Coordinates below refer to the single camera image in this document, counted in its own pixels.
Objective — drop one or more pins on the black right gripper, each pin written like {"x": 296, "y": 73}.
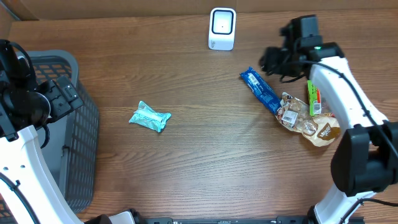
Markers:
{"x": 267, "y": 62}

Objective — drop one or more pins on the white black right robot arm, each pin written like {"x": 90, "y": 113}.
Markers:
{"x": 365, "y": 162}

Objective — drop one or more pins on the green snack bag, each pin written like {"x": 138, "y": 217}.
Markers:
{"x": 317, "y": 102}

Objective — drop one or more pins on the beige brown nut snack bag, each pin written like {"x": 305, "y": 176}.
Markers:
{"x": 321, "y": 130}

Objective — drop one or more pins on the grey plastic mesh basket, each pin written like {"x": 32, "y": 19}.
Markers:
{"x": 71, "y": 152}

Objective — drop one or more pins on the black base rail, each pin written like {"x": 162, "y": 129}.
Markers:
{"x": 278, "y": 220}

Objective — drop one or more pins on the white barcode scanner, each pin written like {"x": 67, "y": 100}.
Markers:
{"x": 222, "y": 29}

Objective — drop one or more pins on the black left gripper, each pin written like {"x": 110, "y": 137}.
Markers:
{"x": 63, "y": 104}

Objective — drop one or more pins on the light teal snack packet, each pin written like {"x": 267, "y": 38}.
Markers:
{"x": 147, "y": 117}

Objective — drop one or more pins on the blue snack packet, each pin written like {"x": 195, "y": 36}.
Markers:
{"x": 261, "y": 90}

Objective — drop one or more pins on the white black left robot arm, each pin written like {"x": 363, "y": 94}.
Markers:
{"x": 49, "y": 137}

